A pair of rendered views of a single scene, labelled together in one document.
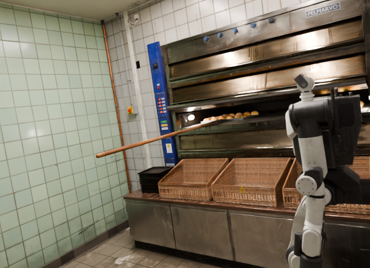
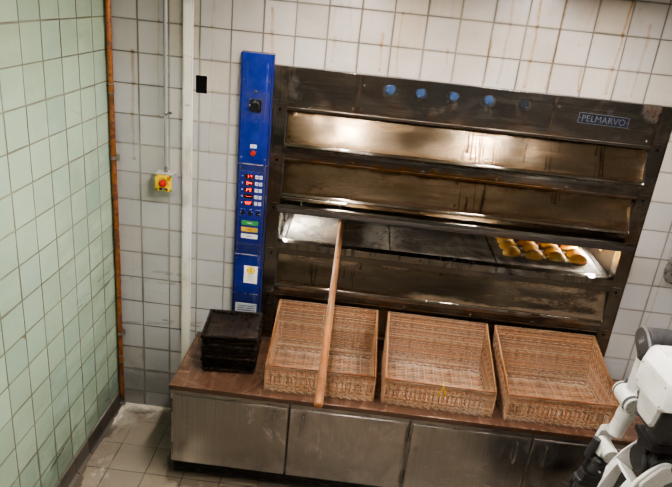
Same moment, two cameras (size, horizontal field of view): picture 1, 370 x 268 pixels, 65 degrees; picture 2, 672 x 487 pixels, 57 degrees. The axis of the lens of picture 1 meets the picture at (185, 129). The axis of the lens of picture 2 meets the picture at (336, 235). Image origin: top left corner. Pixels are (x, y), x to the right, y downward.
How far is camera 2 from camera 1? 1.90 m
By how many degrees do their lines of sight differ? 37
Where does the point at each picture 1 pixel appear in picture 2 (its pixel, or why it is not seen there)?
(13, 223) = not seen: outside the picture
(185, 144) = (289, 272)
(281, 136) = (479, 288)
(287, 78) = (518, 205)
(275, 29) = (523, 121)
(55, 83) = (27, 130)
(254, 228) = (449, 445)
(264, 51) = (495, 152)
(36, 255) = not seen: outside the picture
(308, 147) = not seen: outside the picture
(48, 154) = (12, 318)
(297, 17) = (563, 116)
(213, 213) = (383, 423)
